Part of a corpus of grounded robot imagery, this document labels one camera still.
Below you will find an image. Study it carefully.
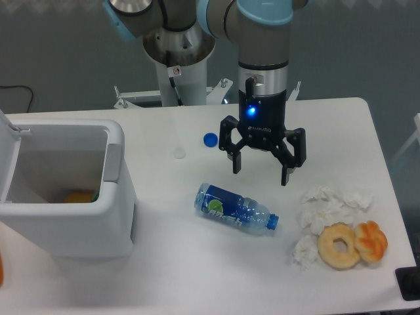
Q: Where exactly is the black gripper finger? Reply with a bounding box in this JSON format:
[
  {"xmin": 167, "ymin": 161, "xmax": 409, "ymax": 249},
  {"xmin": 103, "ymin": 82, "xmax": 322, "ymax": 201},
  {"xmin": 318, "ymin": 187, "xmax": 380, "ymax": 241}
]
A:
[
  {"xmin": 219, "ymin": 115, "xmax": 247, "ymax": 174},
  {"xmin": 270, "ymin": 128, "xmax": 306, "ymax": 186}
]

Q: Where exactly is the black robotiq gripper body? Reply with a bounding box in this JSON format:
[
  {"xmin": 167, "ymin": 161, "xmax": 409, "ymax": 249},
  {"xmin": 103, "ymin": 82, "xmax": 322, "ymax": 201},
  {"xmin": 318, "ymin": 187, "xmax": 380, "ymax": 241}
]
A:
[{"xmin": 238, "ymin": 66, "xmax": 288, "ymax": 151}]

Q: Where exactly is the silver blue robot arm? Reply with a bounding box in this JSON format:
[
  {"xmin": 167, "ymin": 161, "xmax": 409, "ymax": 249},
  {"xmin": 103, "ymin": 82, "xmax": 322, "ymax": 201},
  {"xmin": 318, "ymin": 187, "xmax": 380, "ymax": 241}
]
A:
[{"xmin": 104, "ymin": 1, "xmax": 306, "ymax": 184}]

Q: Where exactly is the blue bottle cap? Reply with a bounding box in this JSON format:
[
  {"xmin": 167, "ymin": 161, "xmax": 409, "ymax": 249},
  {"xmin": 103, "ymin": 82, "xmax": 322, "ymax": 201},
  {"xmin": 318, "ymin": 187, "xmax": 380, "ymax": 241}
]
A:
[{"xmin": 203, "ymin": 133, "xmax": 219, "ymax": 148}]

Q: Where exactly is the clear blue plastic bottle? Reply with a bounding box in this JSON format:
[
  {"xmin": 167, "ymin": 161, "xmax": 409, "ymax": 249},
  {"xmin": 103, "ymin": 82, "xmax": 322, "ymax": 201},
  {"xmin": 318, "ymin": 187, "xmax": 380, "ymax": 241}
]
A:
[{"xmin": 194, "ymin": 183, "xmax": 279, "ymax": 235}]

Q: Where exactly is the small crumpled white tissue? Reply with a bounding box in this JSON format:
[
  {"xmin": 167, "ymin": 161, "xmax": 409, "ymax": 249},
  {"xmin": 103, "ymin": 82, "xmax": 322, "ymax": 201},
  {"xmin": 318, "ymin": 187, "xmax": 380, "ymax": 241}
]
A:
[{"xmin": 292, "ymin": 235, "xmax": 318, "ymax": 270}]

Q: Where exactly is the orange glazed bread roll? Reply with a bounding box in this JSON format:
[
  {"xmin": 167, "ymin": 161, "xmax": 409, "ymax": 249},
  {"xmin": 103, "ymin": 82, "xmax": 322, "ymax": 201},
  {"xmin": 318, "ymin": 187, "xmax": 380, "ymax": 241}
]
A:
[{"xmin": 354, "ymin": 220, "xmax": 388, "ymax": 263}]

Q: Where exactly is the black device at edge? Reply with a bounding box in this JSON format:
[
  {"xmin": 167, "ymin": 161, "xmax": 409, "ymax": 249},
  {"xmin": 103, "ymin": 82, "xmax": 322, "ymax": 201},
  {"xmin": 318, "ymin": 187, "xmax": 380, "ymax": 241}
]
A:
[{"xmin": 395, "ymin": 266, "xmax": 419, "ymax": 301}]

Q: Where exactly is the yellow item inside bin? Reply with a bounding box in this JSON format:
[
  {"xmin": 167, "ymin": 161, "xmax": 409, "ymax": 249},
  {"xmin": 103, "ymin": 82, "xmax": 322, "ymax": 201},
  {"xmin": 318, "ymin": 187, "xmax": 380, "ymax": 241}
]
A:
[{"xmin": 63, "ymin": 191, "xmax": 95, "ymax": 203}]

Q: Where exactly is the white trash bin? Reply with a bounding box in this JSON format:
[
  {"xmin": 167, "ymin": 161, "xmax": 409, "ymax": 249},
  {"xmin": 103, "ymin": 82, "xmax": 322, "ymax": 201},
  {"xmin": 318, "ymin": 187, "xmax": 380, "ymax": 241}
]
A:
[{"xmin": 1, "ymin": 119, "xmax": 137, "ymax": 258}]

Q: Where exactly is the white bin lid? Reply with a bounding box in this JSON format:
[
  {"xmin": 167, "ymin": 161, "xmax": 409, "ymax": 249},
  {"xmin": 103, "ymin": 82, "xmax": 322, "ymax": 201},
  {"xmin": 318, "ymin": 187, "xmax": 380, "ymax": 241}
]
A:
[{"xmin": 1, "ymin": 112, "xmax": 30, "ymax": 203}]

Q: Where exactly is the orange object at edge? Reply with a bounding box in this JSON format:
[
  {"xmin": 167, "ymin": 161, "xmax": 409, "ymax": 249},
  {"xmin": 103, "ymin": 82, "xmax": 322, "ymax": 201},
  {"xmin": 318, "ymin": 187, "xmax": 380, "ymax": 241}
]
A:
[{"xmin": 0, "ymin": 254, "xmax": 4, "ymax": 287}]

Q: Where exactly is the ring donut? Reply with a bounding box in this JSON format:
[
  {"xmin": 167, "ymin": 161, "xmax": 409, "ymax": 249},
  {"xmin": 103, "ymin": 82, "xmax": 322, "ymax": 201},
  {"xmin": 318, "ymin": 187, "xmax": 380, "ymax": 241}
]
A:
[{"xmin": 317, "ymin": 224, "xmax": 360, "ymax": 270}]

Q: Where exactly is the white frame at right edge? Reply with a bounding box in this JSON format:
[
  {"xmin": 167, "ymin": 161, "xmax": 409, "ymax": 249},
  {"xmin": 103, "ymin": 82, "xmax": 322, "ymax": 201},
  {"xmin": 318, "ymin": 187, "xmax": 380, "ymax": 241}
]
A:
[{"xmin": 390, "ymin": 113, "xmax": 419, "ymax": 174}]

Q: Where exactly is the black cable on floor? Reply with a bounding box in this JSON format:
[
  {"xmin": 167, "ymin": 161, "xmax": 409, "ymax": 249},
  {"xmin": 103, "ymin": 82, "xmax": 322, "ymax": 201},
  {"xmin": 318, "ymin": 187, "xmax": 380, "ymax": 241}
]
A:
[{"xmin": 0, "ymin": 85, "xmax": 35, "ymax": 114}]

